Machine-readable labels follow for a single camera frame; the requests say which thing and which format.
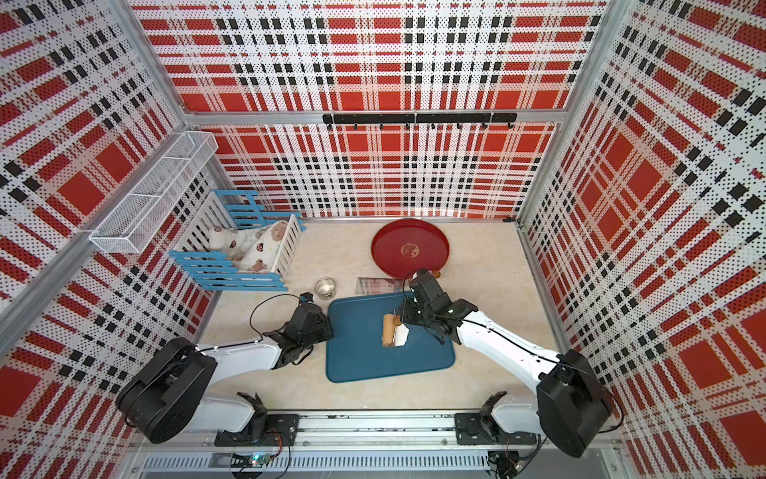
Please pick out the blue white toy crib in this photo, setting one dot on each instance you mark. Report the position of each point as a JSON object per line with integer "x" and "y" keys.
{"x": 235, "y": 210}

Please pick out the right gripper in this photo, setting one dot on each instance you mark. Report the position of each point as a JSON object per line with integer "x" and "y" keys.
{"x": 407, "y": 306}

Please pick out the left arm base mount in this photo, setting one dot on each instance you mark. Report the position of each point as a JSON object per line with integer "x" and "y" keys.
{"x": 271, "y": 430}

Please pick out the black hook rail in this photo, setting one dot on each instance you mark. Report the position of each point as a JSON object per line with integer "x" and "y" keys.
{"x": 356, "y": 120}

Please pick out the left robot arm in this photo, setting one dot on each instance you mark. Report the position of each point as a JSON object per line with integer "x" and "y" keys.
{"x": 170, "y": 394}

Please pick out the small glass bowl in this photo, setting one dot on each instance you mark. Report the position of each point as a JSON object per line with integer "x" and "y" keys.
{"x": 325, "y": 288}

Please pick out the wooden rolling pin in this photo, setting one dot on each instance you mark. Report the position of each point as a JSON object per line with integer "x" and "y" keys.
{"x": 390, "y": 320}

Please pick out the red round plate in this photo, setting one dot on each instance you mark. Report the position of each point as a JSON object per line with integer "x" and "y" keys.
{"x": 409, "y": 245}

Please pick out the knife with wooden handle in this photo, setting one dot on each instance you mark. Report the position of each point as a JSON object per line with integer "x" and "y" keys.
{"x": 380, "y": 285}

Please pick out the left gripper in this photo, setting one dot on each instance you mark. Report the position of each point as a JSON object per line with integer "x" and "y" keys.
{"x": 324, "y": 321}

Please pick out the white dough lump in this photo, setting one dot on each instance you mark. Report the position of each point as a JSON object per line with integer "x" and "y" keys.
{"x": 401, "y": 333}

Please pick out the white wire mesh basket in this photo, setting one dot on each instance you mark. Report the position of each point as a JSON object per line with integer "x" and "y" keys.
{"x": 133, "y": 223}

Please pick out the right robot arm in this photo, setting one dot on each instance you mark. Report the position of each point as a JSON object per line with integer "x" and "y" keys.
{"x": 572, "y": 404}

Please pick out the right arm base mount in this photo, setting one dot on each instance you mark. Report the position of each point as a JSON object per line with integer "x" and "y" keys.
{"x": 475, "y": 428}

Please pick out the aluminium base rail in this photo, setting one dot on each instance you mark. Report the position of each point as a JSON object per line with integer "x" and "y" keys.
{"x": 329, "y": 442}

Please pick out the doll in patterned cloth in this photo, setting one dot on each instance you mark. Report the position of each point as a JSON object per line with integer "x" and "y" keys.
{"x": 250, "y": 251}

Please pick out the small green circuit board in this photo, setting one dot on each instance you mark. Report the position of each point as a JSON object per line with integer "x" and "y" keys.
{"x": 254, "y": 460}

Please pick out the teal plastic tray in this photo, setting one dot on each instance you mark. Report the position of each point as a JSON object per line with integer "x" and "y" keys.
{"x": 371, "y": 341}

